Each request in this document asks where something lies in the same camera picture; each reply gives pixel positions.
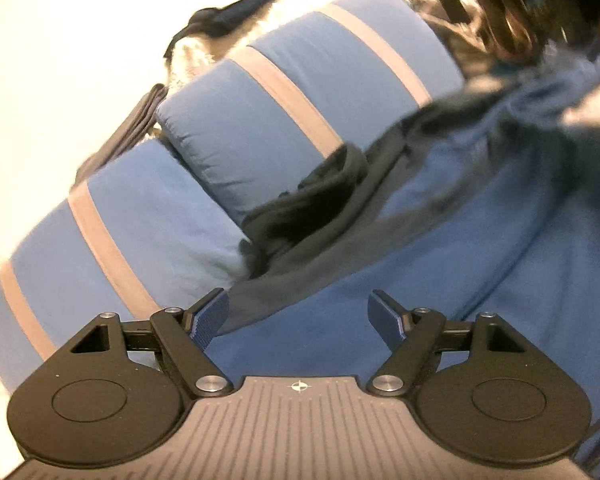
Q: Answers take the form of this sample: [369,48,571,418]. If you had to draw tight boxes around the large blue grey-striped pillow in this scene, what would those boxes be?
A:
[155,0,466,226]

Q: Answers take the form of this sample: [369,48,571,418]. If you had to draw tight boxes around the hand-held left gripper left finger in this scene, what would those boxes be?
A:
[60,287,235,398]

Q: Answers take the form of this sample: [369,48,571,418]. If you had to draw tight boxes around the blue sweatshirt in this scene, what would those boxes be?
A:
[207,50,600,461]

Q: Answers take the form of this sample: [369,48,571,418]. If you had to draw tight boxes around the dark cloth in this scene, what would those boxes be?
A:
[75,82,168,181]

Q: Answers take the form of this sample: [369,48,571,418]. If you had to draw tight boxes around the dark blue strap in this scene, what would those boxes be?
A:
[162,0,321,61]

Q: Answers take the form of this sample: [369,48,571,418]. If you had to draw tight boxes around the navy hooded sweatshirt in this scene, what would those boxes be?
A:
[220,92,481,336]

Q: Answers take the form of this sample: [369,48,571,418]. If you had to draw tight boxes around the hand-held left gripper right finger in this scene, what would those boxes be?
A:
[367,289,531,399]

